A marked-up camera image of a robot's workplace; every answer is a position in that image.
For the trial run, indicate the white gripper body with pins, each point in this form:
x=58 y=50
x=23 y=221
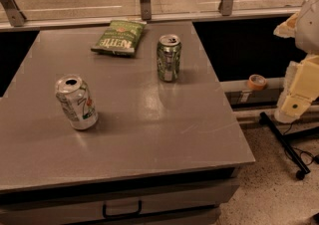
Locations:
x=309 y=31

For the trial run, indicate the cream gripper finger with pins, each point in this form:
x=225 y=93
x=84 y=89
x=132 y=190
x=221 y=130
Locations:
x=287 y=28

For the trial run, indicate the green soda can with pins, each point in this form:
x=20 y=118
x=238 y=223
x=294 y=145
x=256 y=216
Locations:
x=168 y=57

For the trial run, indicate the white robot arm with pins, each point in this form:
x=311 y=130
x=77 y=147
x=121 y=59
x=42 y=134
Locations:
x=307 y=28

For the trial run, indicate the white soda can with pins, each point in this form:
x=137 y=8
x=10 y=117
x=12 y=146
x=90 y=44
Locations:
x=76 y=102

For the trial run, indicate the orange tape roll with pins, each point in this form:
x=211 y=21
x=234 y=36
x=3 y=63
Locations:
x=256 y=82

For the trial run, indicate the black stand leg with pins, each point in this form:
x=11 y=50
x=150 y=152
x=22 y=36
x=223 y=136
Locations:
x=286 y=138

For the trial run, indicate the grey side ledge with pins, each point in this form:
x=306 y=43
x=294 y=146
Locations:
x=240 y=95

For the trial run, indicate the grey cabinet drawer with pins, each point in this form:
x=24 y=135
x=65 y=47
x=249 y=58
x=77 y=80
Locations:
x=183 y=204

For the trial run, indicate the green chip bag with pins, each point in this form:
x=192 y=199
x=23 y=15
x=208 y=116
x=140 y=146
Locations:
x=121 y=38

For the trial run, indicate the black drawer handle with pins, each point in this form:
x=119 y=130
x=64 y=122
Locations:
x=121 y=209

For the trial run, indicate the left metal bracket post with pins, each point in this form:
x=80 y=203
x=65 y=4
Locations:
x=14 y=14

